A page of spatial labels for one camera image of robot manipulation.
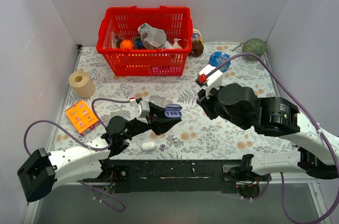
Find purple earbud charging case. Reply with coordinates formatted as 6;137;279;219
164;104;182;118

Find purple earbud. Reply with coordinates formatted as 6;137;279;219
159;144;166;151

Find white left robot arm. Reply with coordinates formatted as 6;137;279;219
17;98;182;202

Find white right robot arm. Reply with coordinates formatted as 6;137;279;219
197;83;338;181

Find floral table mat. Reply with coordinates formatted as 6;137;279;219
77;43;291;159

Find blue lidded white jar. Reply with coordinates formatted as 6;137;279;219
209;51;231;73

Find orange snack box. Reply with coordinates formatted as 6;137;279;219
65;100;100;136

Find brown jar with label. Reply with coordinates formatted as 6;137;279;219
189;29;204;57

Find beige paper roll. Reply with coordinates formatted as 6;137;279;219
69;69;96;98

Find white pump bottle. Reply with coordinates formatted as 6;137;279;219
172;38;182;49

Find red plastic shopping basket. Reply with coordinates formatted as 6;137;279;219
96;6;193;76

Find green melon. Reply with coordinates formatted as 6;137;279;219
231;38;266;57

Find grey crumpled bag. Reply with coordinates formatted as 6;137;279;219
138;23;167;49

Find orange fruit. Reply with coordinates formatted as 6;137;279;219
120;39;134;50

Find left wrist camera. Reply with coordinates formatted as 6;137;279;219
129;98;150;123

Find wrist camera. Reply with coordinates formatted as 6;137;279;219
129;98;150;123
195;65;223;99

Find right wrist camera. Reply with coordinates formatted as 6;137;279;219
195;65;223;99

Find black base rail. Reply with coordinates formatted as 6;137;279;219
87;160;268;197

